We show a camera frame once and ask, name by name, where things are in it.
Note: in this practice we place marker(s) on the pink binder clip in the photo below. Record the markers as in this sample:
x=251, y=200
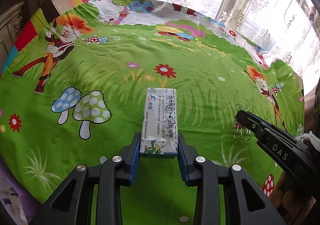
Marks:
x=240, y=130

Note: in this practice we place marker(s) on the white green medicine box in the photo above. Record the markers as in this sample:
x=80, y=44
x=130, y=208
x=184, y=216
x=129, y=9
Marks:
x=160, y=128

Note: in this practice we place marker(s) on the purple white cardboard bin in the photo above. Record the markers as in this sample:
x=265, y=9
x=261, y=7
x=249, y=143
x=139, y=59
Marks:
x=19, y=204

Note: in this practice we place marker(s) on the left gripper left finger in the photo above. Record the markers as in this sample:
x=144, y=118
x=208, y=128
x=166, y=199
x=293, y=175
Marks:
x=92, y=193

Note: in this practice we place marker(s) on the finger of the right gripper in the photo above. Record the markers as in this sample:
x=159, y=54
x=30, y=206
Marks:
x=265, y=133

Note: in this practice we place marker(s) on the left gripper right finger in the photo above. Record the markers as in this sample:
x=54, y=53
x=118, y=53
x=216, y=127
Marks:
x=244, y=200

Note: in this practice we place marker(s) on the cartoon green tablecloth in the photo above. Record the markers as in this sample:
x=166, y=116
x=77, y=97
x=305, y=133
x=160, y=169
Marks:
x=74, y=89

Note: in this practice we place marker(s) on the cream ornate dresser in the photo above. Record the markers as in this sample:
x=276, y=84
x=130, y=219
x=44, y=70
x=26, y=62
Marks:
x=10, y=26

